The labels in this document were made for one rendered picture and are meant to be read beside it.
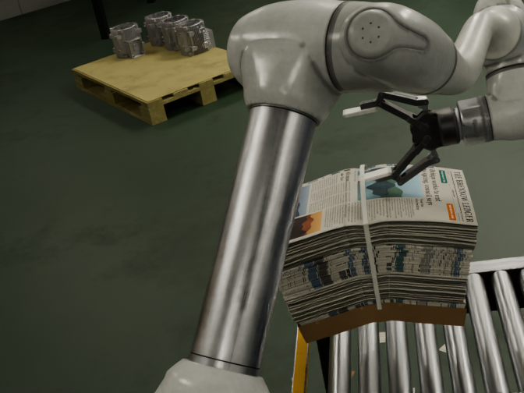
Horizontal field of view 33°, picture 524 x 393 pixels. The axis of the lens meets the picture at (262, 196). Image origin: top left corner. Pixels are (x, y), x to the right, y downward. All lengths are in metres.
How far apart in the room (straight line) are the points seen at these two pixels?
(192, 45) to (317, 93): 5.29
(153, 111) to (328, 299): 4.16
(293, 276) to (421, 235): 0.26
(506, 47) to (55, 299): 2.84
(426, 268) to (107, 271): 2.66
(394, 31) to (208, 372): 0.51
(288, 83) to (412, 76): 0.17
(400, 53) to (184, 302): 2.75
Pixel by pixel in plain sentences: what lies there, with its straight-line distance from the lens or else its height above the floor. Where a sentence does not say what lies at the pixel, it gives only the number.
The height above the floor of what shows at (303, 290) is 1.04.
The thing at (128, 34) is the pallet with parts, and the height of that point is 0.34.
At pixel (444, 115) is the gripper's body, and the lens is 1.74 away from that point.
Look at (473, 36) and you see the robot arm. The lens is 1.56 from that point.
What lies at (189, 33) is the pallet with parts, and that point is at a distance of 6.51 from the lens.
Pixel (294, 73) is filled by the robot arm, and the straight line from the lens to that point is 1.26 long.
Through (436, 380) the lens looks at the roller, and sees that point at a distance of 1.90.
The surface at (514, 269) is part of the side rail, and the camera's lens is 2.23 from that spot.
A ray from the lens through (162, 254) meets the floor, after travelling 4.24.
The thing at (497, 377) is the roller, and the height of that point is 0.80.
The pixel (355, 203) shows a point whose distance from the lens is 1.79.
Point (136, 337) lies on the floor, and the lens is 3.70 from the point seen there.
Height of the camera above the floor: 2.00
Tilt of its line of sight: 26 degrees down
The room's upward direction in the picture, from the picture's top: 11 degrees counter-clockwise
